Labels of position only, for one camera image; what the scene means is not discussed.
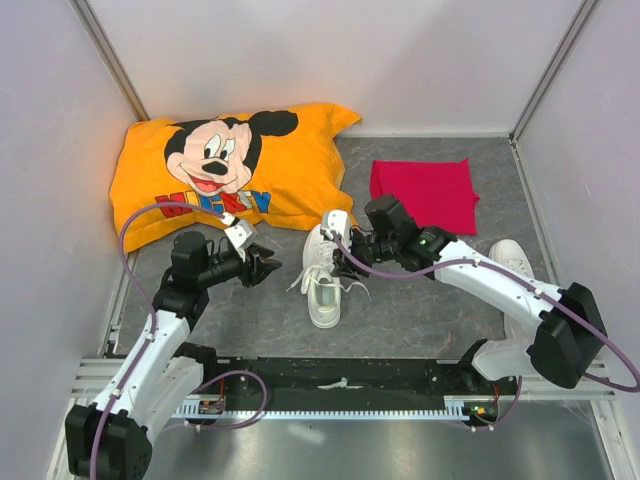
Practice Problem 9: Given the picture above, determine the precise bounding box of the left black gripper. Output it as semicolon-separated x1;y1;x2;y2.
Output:
197;242;281;288

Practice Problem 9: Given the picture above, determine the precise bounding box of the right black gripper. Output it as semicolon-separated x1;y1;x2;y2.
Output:
331;227;398;282

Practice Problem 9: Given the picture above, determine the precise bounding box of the white sneaker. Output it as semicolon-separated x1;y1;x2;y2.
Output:
288;224;370;329
489;239;534;339

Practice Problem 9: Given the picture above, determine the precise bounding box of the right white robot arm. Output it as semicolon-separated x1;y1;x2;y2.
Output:
321;195;606;394

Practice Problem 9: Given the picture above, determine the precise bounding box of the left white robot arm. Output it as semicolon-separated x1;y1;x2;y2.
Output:
65;226;282;479

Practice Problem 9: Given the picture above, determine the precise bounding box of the orange Mickey Mouse pillow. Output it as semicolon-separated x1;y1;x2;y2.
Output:
110;103;361;252

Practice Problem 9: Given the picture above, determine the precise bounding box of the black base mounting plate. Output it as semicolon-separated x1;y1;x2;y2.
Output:
204;357;516;409

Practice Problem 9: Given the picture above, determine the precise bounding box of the red folded cloth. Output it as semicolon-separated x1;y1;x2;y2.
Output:
370;158;480;236

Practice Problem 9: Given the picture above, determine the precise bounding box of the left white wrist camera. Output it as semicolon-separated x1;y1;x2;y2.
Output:
221;212;257;261

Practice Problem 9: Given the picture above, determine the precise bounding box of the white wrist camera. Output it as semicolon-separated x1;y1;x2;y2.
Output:
221;212;257;261
320;209;352;241

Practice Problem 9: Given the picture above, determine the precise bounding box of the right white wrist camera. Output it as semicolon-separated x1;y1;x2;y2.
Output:
320;209;352;241

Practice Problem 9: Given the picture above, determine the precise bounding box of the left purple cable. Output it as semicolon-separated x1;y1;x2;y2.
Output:
87;202;269;480

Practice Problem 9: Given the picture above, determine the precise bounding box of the grey slotted cable duct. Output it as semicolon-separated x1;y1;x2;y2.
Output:
171;397;469;421

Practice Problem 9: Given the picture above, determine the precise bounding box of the aluminium rail frame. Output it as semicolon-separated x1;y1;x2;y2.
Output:
48;353;613;479

